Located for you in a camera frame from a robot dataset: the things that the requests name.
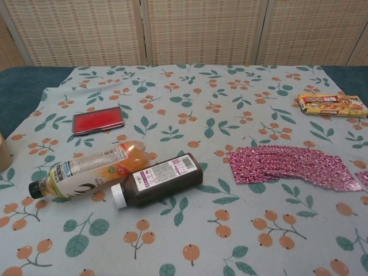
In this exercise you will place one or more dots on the pink patterned pouch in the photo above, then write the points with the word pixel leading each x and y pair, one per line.
pixel 287 166

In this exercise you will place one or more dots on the floral print tablecloth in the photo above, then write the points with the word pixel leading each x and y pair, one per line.
pixel 184 187

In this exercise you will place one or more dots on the dark brown drink bottle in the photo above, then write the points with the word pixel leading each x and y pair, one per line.
pixel 161 181

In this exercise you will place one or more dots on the red ink stamp pad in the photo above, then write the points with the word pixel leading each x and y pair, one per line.
pixel 98 120

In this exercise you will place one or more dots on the orange juice bottle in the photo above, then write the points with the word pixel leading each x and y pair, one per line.
pixel 86 169

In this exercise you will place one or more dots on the woven bamboo screen panel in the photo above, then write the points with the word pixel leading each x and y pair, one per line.
pixel 360 54
pixel 77 31
pixel 204 31
pixel 313 31
pixel 8 43

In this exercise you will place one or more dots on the yellow curry box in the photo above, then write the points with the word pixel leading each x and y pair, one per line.
pixel 333 107

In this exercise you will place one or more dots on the wooden bowl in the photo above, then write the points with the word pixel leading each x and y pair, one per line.
pixel 5 155

